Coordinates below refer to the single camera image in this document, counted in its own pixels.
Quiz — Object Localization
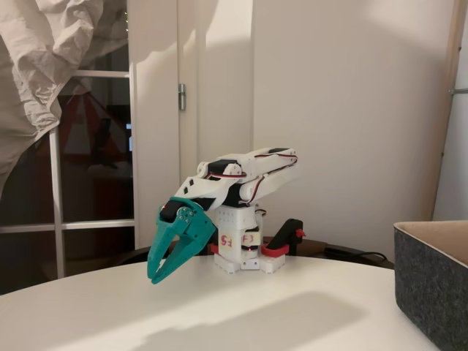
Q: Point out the wooden shelf post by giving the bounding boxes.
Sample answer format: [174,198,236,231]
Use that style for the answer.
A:
[418,0,468,222]

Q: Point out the red white servo wire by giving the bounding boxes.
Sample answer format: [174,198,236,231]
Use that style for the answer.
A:
[237,174,270,205]

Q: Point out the grey felt box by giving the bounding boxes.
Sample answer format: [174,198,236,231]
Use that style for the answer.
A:
[393,220,468,351]

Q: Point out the black power cord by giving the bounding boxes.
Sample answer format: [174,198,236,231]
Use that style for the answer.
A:
[325,245,388,261]

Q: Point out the white glazed door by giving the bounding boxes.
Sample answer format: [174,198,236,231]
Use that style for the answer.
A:
[0,69,142,293]

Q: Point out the metal door hinge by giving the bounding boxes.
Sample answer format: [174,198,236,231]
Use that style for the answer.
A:
[178,83,191,113]

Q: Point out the beige crumpled curtain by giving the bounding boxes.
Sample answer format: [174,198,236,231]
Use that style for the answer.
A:
[0,0,129,200]

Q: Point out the grey shelf panel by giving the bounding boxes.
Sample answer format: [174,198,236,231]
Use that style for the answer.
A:
[434,93,468,222]

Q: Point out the dark wooden chair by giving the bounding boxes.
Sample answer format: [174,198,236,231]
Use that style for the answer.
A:
[303,239,396,271]
[116,245,154,268]

